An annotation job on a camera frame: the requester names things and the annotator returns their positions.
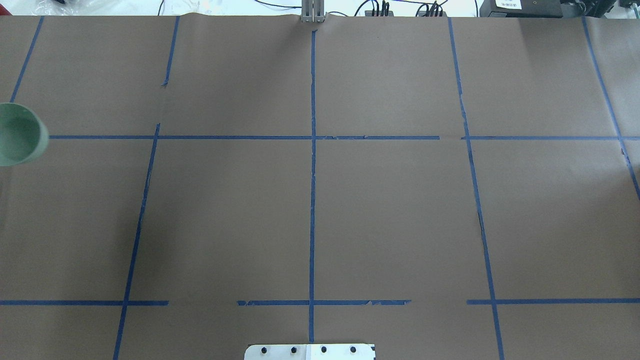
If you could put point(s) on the black device with label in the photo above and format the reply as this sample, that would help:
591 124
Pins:
521 9

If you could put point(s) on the grey metal camera post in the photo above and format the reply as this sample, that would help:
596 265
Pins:
313 11

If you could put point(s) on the mint green bowl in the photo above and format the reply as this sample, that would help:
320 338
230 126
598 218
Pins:
23 135

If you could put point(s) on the black cable hub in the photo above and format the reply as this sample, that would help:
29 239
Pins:
379 9

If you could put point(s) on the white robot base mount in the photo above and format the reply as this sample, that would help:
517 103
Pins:
311 351

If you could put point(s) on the clear plastic bag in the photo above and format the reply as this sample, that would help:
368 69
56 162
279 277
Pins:
60 7

